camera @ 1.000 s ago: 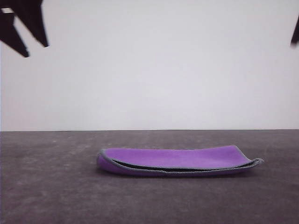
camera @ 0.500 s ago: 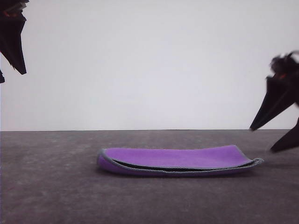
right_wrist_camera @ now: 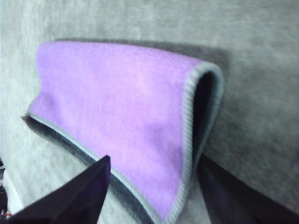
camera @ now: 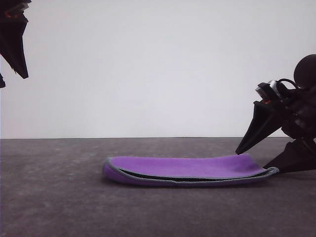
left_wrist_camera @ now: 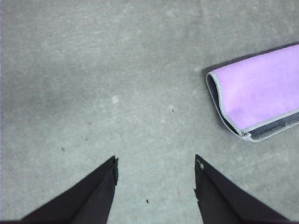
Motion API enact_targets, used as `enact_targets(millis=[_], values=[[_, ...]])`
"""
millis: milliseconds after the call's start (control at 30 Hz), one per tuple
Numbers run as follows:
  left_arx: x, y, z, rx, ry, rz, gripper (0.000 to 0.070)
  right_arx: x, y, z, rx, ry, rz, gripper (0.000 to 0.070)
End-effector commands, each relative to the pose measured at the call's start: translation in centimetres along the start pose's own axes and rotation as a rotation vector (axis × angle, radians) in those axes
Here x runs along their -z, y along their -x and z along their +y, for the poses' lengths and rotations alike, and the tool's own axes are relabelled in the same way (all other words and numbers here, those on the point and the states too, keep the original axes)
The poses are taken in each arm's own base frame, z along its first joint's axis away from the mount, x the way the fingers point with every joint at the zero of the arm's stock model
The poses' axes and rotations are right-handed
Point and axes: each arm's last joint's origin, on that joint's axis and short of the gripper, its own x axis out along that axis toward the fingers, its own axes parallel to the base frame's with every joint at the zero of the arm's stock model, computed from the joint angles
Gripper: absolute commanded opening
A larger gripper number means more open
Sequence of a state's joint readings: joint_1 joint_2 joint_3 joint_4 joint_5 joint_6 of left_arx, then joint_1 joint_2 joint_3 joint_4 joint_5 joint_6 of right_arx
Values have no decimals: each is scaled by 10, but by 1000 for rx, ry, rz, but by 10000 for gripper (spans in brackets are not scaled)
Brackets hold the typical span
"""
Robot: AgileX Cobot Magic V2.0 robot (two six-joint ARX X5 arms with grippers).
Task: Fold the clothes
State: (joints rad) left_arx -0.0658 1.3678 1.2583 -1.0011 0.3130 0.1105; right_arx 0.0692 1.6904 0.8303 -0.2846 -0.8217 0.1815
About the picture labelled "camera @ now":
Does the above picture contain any purple towel with grey hem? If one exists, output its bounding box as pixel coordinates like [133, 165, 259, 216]
[102, 153, 279, 189]

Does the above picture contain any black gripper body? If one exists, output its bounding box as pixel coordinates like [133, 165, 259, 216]
[0, 0, 28, 22]
[253, 86, 316, 149]

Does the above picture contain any grey table cloth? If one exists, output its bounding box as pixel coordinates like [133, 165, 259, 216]
[0, 137, 316, 237]

